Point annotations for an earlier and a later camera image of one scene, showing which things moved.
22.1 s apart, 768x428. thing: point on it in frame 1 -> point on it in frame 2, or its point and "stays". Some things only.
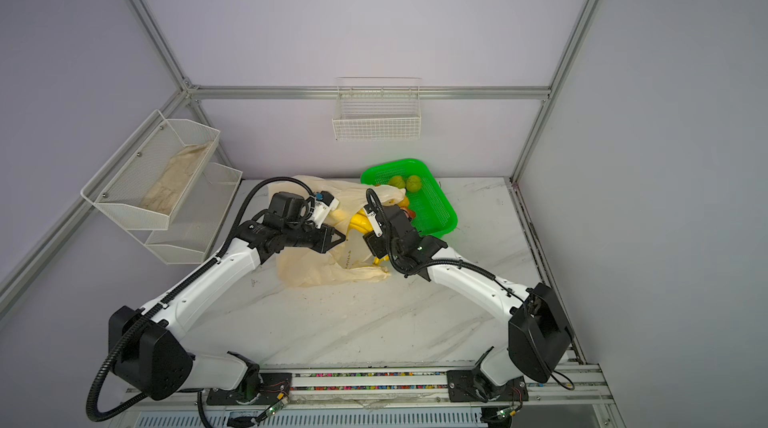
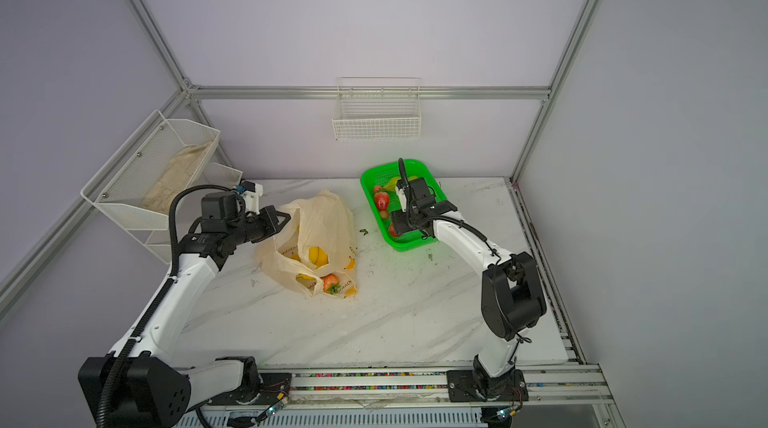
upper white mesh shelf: [147, 181] stays
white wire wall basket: [377, 108] stays
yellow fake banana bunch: [360, 220] -> [319, 258]
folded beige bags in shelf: [163, 195] stays
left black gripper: [324, 242] -> [268, 214]
